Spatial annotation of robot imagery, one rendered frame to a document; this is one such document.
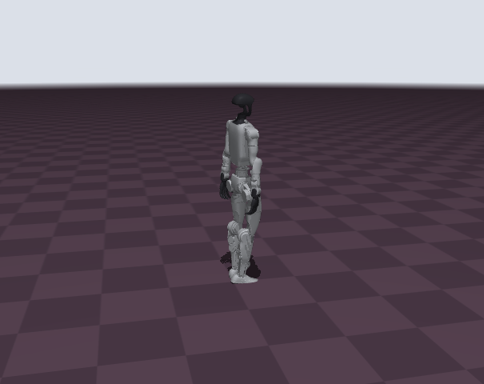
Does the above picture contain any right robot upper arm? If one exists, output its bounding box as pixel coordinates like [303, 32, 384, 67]
[245, 126, 259, 167]

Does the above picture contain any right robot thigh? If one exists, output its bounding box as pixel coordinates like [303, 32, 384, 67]
[237, 183, 262, 241]

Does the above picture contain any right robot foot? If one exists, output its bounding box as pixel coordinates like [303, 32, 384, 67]
[230, 274, 257, 283]

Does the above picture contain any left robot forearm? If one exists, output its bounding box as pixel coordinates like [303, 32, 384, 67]
[220, 151, 231, 179]

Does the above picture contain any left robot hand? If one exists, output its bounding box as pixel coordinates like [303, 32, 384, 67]
[220, 173, 233, 199]

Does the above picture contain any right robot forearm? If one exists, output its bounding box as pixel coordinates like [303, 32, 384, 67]
[250, 158, 262, 195]

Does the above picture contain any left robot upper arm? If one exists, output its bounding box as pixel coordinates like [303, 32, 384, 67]
[224, 120, 232, 155]

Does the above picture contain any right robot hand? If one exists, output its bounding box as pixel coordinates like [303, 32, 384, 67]
[245, 189, 260, 215]

